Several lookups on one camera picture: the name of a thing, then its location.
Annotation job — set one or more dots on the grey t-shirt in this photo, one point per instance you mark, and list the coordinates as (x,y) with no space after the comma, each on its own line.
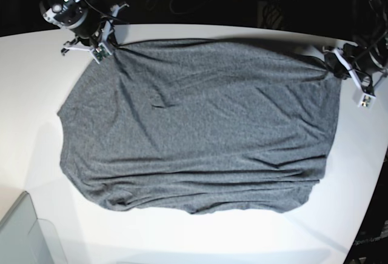
(200,126)

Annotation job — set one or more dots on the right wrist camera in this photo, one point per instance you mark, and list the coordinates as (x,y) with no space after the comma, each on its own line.
(99,53)

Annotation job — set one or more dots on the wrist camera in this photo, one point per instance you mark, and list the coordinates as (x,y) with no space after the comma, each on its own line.
(99,53)
(365,100)

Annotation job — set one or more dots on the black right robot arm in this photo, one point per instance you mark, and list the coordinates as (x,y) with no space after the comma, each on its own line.
(58,13)

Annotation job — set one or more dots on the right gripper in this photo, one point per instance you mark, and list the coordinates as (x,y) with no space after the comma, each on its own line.
(88,25)

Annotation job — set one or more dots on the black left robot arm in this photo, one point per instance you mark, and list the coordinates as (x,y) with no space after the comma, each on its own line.
(369,28)

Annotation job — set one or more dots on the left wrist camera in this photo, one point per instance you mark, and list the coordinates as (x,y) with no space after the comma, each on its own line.
(365,100)

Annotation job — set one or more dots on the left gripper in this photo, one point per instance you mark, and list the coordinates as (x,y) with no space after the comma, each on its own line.
(365,61)

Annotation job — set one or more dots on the grey tray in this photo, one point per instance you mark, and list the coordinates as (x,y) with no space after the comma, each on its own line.
(25,238)

